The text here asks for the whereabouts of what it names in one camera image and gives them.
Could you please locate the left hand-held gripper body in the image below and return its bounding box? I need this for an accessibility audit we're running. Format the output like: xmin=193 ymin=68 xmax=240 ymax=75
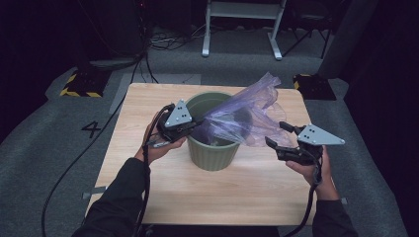
xmin=156 ymin=99 xmax=199 ymax=143

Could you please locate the black tripod stand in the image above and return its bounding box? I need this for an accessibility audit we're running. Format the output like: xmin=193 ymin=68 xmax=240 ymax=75
xmin=282 ymin=12 xmax=334 ymax=60

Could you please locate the black yellow striped base plate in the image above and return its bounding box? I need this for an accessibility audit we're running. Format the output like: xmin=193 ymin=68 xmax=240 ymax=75
xmin=59 ymin=69 xmax=112 ymax=99
xmin=293 ymin=73 xmax=338 ymax=102

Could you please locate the right hand-held gripper cable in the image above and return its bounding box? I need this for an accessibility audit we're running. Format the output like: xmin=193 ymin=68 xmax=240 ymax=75
xmin=283 ymin=146 xmax=325 ymax=237

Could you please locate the purple plastic trash bag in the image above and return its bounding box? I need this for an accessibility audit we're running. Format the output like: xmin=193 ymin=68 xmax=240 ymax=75
xmin=191 ymin=72 xmax=295 ymax=148

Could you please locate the grey column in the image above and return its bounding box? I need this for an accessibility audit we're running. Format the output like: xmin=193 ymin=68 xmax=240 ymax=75
xmin=317 ymin=0 xmax=379 ymax=80

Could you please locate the person's left hand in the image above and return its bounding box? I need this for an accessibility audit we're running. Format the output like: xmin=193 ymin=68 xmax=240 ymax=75
xmin=134 ymin=112 xmax=187 ymax=166

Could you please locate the white metal stand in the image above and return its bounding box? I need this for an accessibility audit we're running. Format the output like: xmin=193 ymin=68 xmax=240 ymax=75
xmin=201 ymin=0 xmax=288 ymax=61

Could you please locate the person's right hand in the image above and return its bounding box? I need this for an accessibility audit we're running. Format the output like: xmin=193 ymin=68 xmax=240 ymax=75
xmin=286 ymin=146 xmax=340 ymax=201

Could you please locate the green plastic trash bin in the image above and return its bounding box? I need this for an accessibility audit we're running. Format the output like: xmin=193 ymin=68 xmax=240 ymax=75
xmin=186 ymin=91 xmax=255 ymax=172

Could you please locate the bundle of floor cables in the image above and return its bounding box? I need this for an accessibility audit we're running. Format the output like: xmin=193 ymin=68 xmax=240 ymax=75
xmin=147 ymin=24 xmax=211 ymax=51

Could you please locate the long black floor cable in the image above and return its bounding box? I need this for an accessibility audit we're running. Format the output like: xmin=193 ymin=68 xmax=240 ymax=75
xmin=41 ymin=48 xmax=149 ymax=237

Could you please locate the hand-held gripper cable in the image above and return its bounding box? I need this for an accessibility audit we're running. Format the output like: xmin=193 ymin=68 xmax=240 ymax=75
xmin=283 ymin=146 xmax=325 ymax=237
xmin=131 ymin=103 xmax=176 ymax=237

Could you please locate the left hand-held gripper cable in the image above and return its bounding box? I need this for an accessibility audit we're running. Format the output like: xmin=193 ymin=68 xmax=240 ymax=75
xmin=131 ymin=103 xmax=176 ymax=237

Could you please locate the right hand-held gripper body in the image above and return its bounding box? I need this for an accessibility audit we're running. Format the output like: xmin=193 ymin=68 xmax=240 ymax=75
xmin=278 ymin=123 xmax=346 ymax=166

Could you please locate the black equipment cabinet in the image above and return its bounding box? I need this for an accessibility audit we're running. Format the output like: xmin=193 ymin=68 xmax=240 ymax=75
xmin=95 ymin=0 xmax=147 ymax=57

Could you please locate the grey stand base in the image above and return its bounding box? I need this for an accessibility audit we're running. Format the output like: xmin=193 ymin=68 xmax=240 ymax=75
xmin=88 ymin=57 xmax=141 ymax=72

